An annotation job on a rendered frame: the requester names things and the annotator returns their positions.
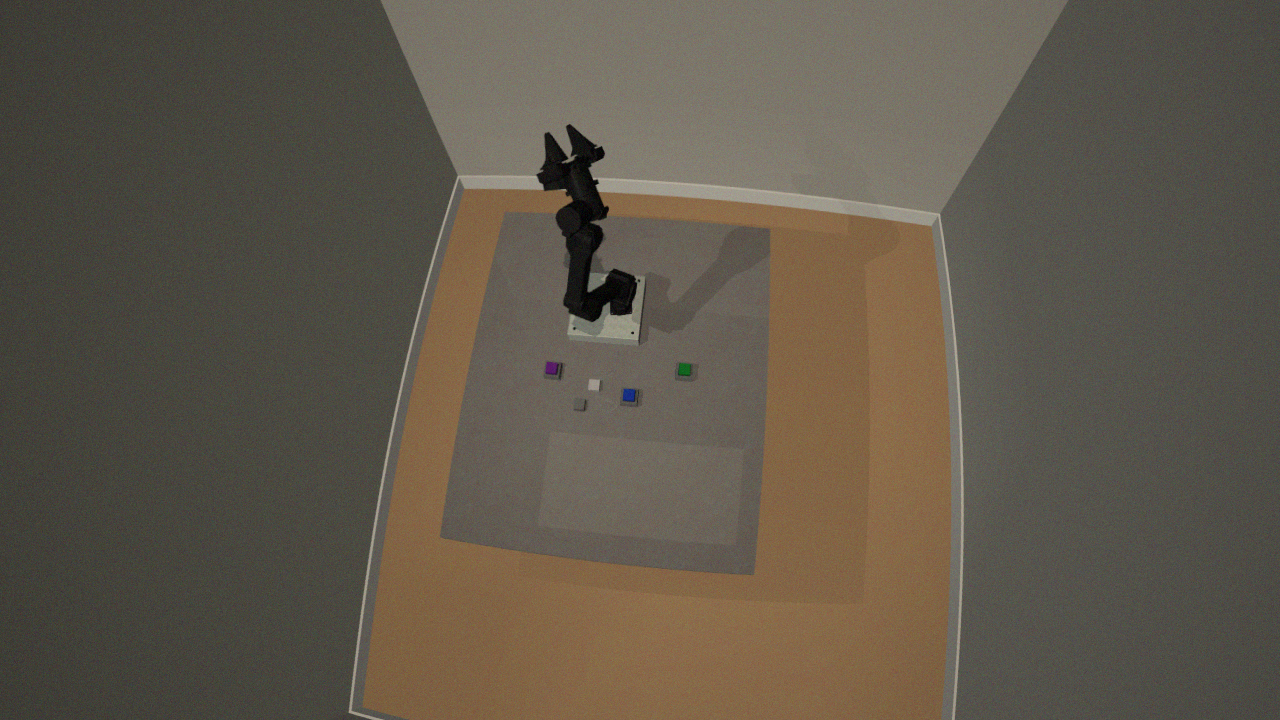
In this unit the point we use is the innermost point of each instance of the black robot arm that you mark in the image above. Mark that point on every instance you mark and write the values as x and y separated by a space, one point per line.
582 240

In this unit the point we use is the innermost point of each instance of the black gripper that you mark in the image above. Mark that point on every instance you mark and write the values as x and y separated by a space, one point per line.
577 177

